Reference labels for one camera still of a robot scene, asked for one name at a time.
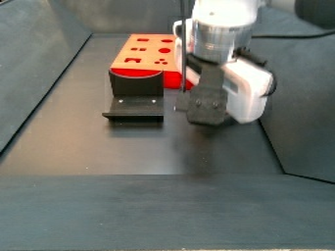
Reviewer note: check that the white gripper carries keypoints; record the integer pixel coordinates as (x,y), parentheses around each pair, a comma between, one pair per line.
(211,43)

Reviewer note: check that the red shape-hole block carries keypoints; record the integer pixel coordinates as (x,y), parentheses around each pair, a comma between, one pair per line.
(146,55)

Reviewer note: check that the black curved peg holder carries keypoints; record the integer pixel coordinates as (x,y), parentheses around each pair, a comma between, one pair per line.
(138,96)

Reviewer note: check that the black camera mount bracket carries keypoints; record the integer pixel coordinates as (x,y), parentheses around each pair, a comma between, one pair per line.
(227,90)

